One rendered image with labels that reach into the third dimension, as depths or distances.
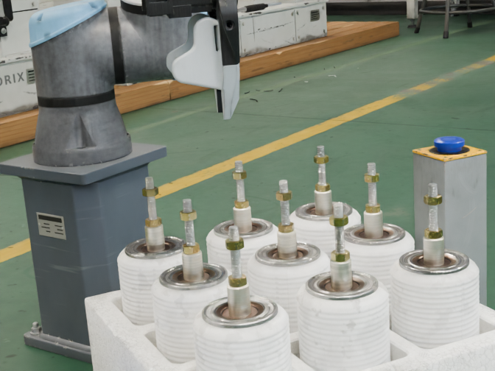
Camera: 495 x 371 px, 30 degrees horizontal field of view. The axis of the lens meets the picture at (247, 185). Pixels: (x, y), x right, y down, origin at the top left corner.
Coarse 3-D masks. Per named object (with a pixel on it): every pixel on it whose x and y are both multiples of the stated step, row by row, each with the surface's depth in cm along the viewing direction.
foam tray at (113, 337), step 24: (96, 312) 113; (120, 312) 112; (480, 312) 105; (96, 336) 115; (120, 336) 105; (144, 336) 105; (480, 336) 99; (96, 360) 117; (120, 360) 106; (144, 360) 99; (168, 360) 99; (408, 360) 94; (432, 360) 94; (456, 360) 95; (480, 360) 97
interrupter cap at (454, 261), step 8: (408, 256) 103; (416, 256) 103; (448, 256) 102; (456, 256) 101; (464, 256) 101; (400, 264) 101; (408, 264) 100; (416, 264) 100; (424, 264) 101; (448, 264) 100; (456, 264) 99; (464, 264) 99; (416, 272) 98; (424, 272) 98; (432, 272) 97; (440, 272) 97; (448, 272) 97
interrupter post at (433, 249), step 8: (424, 240) 100; (432, 240) 99; (440, 240) 99; (424, 248) 100; (432, 248) 100; (440, 248) 100; (424, 256) 101; (432, 256) 100; (440, 256) 100; (432, 264) 100; (440, 264) 100
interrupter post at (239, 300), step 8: (232, 288) 90; (240, 288) 90; (248, 288) 90; (232, 296) 90; (240, 296) 90; (248, 296) 90; (232, 304) 90; (240, 304) 90; (248, 304) 91; (232, 312) 91; (240, 312) 90; (248, 312) 91
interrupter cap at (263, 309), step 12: (216, 300) 94; (252, 300) 93; (264, 300) 93; (204, 312) 91; (216, 312) 91; (228, 312) 92; (252, 312) 91; (264, 312) 90; (276, 312) 90; (216, 324) 88; (228, 324) 88; (240, 324) 88; (252, 324) 88
